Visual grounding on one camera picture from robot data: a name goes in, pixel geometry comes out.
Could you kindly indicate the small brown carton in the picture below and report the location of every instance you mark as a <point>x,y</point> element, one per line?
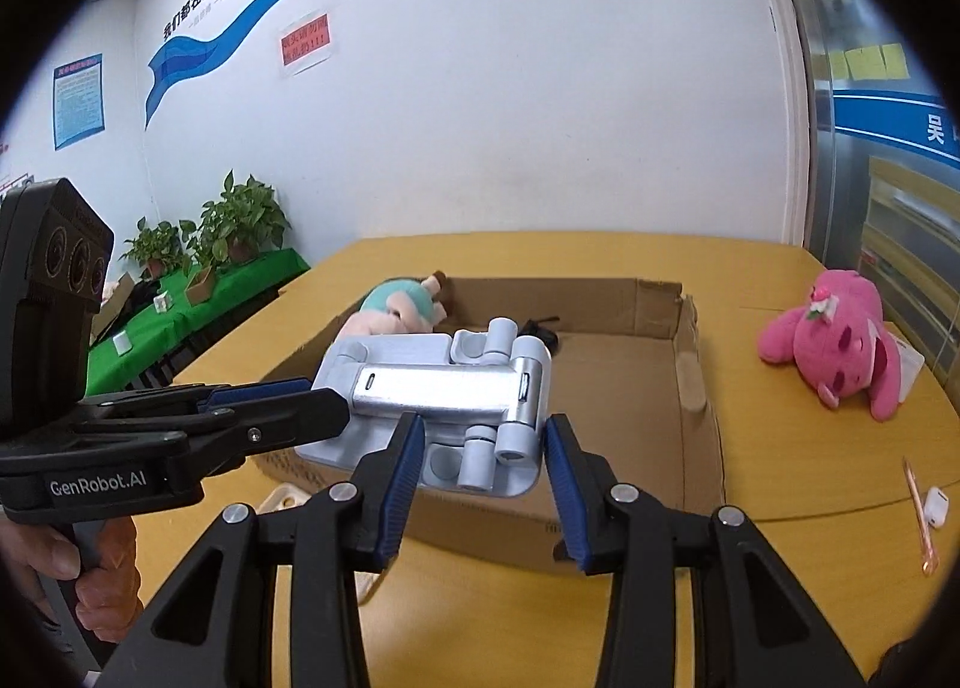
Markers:
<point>200,287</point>

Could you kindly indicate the small potted green plant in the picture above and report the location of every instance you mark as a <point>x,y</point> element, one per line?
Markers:
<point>157,245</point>

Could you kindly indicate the small black object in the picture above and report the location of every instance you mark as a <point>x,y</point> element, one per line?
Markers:
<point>544,335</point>

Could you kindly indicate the wooden desk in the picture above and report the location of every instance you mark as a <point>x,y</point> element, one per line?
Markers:
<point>787,448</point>

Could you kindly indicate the pink bear plush toy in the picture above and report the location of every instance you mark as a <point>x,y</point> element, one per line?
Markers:
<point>825,335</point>

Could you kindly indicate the open brown carton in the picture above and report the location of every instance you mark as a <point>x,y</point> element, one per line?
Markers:
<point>112,305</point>

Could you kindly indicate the blue wall poster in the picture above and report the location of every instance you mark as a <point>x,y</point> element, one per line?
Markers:
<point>78,99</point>

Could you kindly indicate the red wall sign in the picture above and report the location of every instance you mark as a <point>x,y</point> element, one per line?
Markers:
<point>305,43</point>

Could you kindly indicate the yellow sticky note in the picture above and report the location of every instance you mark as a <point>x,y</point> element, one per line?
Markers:
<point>895,58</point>
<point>838,64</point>
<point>865,62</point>

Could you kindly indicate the large potted green plant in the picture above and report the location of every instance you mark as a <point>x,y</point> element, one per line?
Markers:
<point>244,215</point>

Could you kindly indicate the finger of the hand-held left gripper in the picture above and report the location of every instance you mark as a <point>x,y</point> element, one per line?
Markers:
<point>300,418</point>
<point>255,392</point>

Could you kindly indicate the table with green cloth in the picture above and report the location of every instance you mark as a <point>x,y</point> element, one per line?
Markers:
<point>150,335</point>

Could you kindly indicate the person's left hand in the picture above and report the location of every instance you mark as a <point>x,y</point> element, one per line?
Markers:
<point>112,590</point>

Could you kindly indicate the grey folding stand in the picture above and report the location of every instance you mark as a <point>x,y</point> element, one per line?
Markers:
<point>435,388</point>

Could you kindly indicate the glass door with blue band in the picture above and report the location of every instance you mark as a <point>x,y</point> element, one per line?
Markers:
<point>847,208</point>

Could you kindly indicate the blue wave wall decal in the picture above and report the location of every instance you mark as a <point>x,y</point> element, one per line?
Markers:
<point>195,54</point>

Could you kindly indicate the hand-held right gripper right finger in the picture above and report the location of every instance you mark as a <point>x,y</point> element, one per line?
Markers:
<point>566,500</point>

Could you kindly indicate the small white box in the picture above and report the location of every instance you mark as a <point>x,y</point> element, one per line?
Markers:
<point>162,303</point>

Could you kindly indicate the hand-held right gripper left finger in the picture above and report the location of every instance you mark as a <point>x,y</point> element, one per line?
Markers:
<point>394,500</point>

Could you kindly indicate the pink pen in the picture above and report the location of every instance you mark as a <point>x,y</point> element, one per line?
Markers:
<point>919,508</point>

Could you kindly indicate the brown cardboard box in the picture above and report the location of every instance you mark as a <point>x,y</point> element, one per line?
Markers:
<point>622,395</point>

